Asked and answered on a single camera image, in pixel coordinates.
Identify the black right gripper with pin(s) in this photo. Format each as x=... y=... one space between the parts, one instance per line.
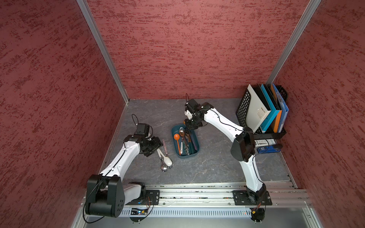
x=191 y=126

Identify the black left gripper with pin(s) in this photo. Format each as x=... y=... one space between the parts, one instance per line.
x=157 y=144

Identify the white handle steel spoon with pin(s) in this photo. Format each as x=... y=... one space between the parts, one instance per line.
x=182 y=134

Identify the orange plastic spoon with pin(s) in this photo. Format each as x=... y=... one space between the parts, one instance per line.
x=177 y=138

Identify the white handled steel spoon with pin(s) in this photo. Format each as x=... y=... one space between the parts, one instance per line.
x=164 y=167

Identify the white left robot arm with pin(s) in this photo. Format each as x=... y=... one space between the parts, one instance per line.
x=105 y=194

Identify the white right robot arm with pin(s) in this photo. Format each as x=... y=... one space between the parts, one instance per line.
x=243 y=143

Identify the teal plastic storage box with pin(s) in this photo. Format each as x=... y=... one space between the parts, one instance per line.
x=175 y=130

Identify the white folder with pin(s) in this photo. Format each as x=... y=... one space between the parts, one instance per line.
x=254 y=118

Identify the black folder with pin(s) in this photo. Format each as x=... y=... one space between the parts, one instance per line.
x=262 y=102

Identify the teal folder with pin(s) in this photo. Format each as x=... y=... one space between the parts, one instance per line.
x=269 y=123

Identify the blue stapler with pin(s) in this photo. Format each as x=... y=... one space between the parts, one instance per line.
x=270 y=149

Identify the orange folder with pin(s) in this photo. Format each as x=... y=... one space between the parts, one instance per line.
x=276 y=122

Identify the blue folder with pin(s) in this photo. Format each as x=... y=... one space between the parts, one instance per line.
x=284 y=108

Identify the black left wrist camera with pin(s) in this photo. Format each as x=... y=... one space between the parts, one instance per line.
x=144 y=130

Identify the pink handled spoon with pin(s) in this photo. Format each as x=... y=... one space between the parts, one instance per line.
x=165 y=151

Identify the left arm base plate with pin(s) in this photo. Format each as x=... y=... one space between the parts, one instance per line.
x=152 y=197

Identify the aluminium rail frame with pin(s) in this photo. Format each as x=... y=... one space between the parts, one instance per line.
x=214 y=205

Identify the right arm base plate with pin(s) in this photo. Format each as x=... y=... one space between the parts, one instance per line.
x=242 y=198

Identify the aluminium corner post right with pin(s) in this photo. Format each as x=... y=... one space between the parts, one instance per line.
x=294 y=38

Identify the aluminium corner post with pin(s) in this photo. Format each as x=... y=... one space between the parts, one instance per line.
x=294 y=38
x=87 y=14

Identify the aluminium corner post left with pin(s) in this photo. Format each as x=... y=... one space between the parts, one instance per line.
x=87 y=14

